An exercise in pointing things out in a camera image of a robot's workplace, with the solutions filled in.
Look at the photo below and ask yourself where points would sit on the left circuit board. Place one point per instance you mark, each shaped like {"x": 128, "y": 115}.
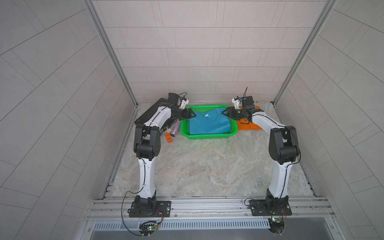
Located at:
{"x": 148, "y": 228}

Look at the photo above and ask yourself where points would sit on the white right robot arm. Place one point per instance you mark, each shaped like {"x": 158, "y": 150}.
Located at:
{"x": 283, "y": 147}

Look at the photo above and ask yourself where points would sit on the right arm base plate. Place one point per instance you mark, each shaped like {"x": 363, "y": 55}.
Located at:
{"x": 271, "y": 207}

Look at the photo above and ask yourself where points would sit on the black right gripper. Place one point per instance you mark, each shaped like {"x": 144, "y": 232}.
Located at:
{"x": 231, "y": 111}

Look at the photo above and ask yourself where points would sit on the circuit board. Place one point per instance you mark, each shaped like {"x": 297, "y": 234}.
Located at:
{"x": 148, "y": 228}
{"x": 277, "y": 225}

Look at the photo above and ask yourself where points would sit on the left aluminium corner post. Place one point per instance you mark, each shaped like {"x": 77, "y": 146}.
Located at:
{"x": 90, "y": 7}

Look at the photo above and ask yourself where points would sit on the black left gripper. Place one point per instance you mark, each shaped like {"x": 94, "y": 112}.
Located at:
{"x": 183, "y": 113}

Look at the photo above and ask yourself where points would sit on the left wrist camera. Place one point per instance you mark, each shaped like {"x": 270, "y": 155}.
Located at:
{"x": 179, "y": 100}

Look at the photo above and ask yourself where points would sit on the orange curved wooden block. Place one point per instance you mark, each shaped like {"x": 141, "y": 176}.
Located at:
{"x": 168, "y": 137}

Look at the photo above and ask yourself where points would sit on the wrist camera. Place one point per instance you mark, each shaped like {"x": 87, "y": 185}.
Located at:
{"x": 237, "y": 101}
{"x": 179, "y": 100}

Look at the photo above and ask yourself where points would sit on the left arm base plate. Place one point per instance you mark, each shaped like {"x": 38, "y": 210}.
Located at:
{"x": 150, "y": 209}

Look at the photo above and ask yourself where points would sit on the right circuit board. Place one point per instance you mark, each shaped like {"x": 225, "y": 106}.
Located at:
{"x": 277, "y": 225}

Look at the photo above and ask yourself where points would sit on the blue t-shirt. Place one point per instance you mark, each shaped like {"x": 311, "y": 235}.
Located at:
{"x": 211, "y": 122}

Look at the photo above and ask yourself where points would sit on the aluminium rail frame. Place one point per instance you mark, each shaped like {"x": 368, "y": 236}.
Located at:
{"x": 210, "y": 213}

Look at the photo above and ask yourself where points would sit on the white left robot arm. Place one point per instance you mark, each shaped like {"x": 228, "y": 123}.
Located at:
{"x": 147, "y": 144}

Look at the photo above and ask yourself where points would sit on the aluminium corner post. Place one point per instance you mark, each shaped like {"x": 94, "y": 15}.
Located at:
{"x": 90, "y": 7}
{"x": 321, "y": 20}

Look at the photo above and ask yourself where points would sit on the orange t-shirt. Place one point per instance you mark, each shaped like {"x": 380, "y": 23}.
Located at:
{"x": 244, "y": 124}

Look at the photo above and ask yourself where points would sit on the black ribbed hard case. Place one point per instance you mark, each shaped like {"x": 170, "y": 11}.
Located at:
{"x": 152, "y": 110}

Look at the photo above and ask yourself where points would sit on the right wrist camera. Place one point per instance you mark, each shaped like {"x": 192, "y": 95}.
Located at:
{"x": 237, "y": 101}

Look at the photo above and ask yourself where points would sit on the right aluminium corner post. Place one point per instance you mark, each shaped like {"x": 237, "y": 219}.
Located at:
{"x": 321, "y": 20}

